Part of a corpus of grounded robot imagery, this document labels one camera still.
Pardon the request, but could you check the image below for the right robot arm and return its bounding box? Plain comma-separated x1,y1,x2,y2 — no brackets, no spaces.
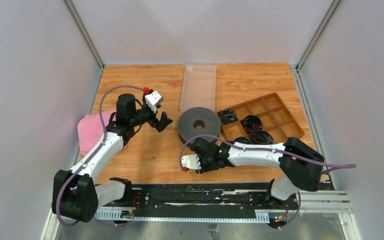
179,135,325,209

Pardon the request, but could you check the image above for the wooden compartment tray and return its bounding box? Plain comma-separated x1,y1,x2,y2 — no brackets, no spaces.
216,92,305,144

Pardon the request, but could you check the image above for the translucent plastic tray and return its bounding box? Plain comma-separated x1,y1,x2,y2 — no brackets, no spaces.
179,64,217,113

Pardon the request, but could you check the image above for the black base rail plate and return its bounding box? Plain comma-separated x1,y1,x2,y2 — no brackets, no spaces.
105,182,298,222

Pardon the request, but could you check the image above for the coiled cable blue green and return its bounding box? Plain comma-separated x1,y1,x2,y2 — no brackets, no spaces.
217,108,238,126

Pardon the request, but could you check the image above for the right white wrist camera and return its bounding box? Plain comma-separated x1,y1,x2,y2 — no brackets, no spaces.
180,154,201,172

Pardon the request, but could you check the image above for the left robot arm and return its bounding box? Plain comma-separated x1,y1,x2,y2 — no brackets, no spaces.
52,89,172,223

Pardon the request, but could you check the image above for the dark grey perforated spool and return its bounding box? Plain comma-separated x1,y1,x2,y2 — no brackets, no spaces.
177,107,222,144

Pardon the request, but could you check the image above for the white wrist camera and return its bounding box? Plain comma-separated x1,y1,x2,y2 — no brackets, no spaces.
180,154,201,172
144,90,164,114

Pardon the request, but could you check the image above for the pink cloth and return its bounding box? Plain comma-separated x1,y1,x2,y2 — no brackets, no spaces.
77,113,103,157

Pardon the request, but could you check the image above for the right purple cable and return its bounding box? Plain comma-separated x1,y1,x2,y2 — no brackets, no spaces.
179,134,358,229

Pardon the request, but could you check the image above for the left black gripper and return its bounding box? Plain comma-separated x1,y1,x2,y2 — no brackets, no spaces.
130,93,173,132

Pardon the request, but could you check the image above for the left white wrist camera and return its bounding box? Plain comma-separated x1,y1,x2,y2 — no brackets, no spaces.
144,90,164,114

